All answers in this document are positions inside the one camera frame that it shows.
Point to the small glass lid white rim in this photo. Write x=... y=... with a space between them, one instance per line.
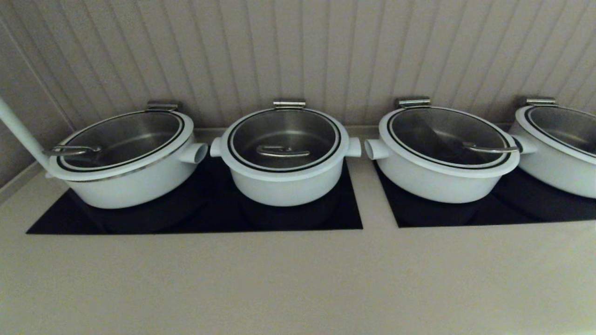
x=284 y=130

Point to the small deep white pot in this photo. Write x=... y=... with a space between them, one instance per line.
x=288 y=188

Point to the far right white pot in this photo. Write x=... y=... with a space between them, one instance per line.
x=568 y=128

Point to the black glass induction cooktop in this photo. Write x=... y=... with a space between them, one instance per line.
x=512 y=210
x=186 y=219

